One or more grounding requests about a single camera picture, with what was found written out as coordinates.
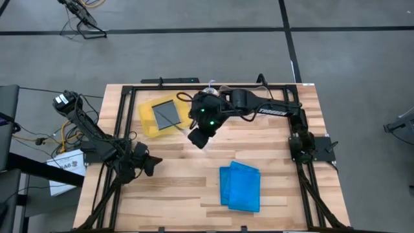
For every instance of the black beam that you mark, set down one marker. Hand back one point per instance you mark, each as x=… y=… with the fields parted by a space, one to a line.
x=48 y=170

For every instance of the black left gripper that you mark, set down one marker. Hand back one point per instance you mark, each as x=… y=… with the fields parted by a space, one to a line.
x=139 y=155

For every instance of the yellow translucent bin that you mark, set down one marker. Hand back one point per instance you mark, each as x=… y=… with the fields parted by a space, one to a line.
x=145 y=126

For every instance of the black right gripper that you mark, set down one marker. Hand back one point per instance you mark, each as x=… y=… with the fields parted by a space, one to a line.
x=200 y=137

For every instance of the blue cloth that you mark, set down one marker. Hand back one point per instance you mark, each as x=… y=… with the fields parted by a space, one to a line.
x=244 y=191

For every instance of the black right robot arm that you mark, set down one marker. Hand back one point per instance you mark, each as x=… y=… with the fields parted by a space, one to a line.
x=275 y=111

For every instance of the white paper sign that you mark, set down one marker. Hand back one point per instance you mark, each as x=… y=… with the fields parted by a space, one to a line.
x=64 y=181

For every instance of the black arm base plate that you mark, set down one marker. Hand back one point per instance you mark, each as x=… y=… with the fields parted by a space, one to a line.
x=92 y=158
x=323 y=149

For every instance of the black table frame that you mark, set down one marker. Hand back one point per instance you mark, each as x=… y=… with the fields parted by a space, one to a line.
x=152 y=87

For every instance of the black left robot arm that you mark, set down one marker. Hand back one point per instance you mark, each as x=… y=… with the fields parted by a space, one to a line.
x=87 y=126

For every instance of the grey chair base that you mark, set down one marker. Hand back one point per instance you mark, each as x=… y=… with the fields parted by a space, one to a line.
x=401 y=126

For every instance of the black tripod stand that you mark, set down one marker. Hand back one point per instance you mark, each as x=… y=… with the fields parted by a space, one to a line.
x=81 y=13

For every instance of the black power strip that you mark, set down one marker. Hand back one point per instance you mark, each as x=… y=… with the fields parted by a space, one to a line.
x=168 y=80

